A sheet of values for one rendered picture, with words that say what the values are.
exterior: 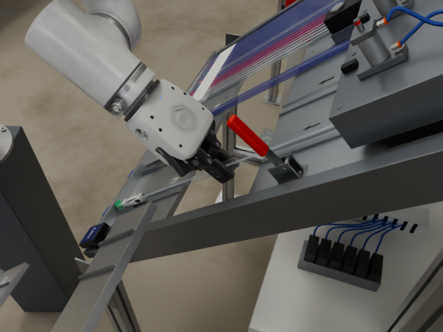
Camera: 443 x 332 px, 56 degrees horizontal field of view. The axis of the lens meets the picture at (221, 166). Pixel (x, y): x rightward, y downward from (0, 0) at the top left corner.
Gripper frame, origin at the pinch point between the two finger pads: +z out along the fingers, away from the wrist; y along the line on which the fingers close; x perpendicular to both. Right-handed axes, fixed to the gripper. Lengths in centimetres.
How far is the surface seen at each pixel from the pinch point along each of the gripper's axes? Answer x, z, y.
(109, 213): 29.5, -5.6, -2.4
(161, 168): 23.1, -2.7, 9.2
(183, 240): 7.3, 2.5, -9.9
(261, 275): 72, 60, 34
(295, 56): 35, 21, 94
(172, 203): 11.5, -0.6, -3.2
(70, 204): 123, -6, 38
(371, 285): 5.0, 40.9, 5.1
